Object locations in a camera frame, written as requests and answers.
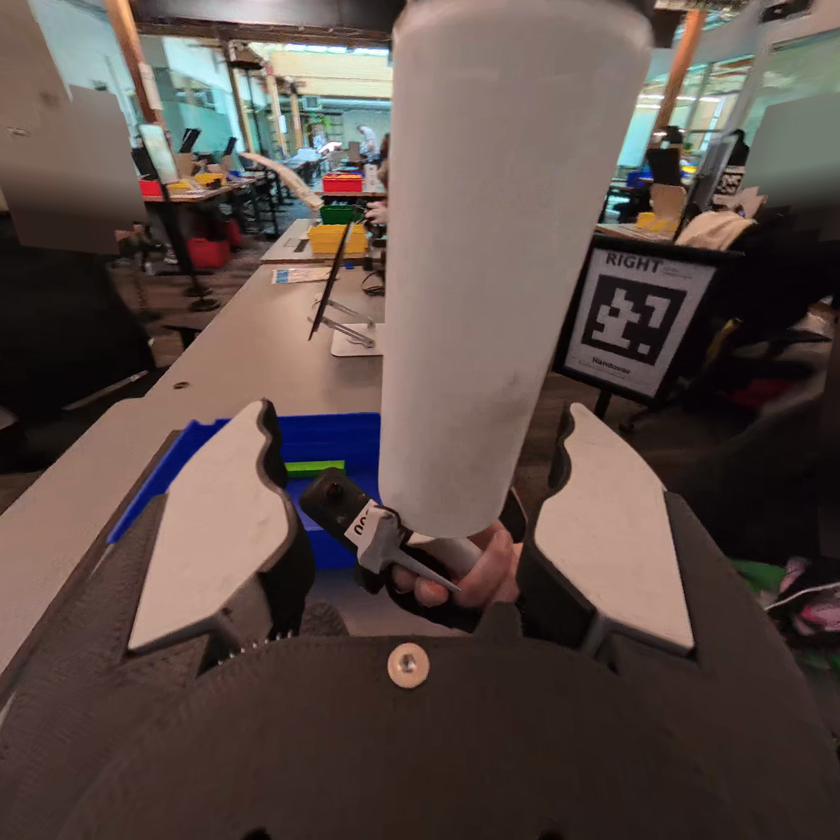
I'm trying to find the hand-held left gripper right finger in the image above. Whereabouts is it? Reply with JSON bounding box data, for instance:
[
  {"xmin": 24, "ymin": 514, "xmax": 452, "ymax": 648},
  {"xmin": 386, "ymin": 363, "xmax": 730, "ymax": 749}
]
[{"xmin": 518, "ymin": 402, "xmax": 697, "ymax": 657}]

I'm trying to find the person's right hand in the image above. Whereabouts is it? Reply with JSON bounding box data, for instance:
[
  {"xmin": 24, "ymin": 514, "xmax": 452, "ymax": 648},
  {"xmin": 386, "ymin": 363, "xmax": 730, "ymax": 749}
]
[{"xmin": 392, "ymin": 527, "xmax": 524, "ymax": 609}]

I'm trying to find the blue plastic bin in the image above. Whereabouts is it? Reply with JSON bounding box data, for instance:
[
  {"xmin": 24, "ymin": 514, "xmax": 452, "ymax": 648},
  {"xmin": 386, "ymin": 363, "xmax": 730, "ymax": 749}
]
[{"xmin": 107, "ymin": 412, "xmax": 383, "ymax": 572}]

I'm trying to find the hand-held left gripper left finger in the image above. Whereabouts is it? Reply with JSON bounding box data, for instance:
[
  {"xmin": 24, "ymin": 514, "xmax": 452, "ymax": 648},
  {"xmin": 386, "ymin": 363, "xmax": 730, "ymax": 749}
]
[{"xmin": 126, "ymin": 399, "xmax": 317, "ymax": 655}]

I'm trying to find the curved pale panel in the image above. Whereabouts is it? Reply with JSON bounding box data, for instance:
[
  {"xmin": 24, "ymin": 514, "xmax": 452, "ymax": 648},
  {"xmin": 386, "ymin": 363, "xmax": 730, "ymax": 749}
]
[{"xmin": 238, "ymin": 151, "xmax": 324, "ymax": 212}]

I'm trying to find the printed black shirt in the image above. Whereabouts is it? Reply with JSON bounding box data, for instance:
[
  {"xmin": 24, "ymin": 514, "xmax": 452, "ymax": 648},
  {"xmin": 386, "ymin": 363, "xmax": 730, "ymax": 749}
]
[{"xmin": 728, "ymin": 554, "xmax": 840, "ymax": 664}]

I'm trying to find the tablet on white stand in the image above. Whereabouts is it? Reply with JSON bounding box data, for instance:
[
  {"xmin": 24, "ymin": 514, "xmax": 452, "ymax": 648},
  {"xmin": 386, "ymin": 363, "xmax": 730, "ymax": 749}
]
[{"xmin": 307, "ymin": 222, "xmax": 386, "ymax": 358}]

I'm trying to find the framed marker sign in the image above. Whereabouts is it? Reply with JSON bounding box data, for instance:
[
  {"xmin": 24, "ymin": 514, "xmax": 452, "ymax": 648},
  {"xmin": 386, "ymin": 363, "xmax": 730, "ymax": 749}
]
[{"xmin": 553, "ymin": 246, "xmax": 723, "ymax": 417}]

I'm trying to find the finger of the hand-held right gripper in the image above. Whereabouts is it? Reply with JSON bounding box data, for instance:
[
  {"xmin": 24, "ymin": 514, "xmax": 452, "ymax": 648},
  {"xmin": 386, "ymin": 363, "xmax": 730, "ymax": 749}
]
[{"xmin": 357, "ymin": 507, "xmax": 463, "ymax": 593}]

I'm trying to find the white bottle with black lid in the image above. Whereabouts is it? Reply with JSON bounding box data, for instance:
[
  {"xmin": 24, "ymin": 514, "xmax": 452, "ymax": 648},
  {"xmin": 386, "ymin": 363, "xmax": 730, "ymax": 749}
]
[{"xmin": 379, "ymin": 0, "xmax": 655, "ymax": 540}]

